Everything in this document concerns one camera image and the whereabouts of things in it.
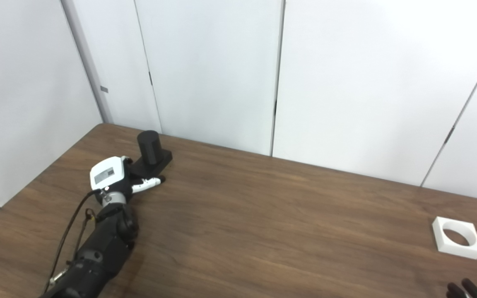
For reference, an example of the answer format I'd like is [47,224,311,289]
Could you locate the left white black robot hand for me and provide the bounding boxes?
[89,156,166,198]

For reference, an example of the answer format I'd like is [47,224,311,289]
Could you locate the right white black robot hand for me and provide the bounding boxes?
[446,278,477,298]

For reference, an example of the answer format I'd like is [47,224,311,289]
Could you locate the black peg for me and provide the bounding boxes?
[129,130,173,178]

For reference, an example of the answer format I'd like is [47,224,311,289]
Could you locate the white square piece with hole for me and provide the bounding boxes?
[432,216,477,260]

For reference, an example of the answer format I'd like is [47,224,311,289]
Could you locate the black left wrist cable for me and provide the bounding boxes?
[42,188,102,295]

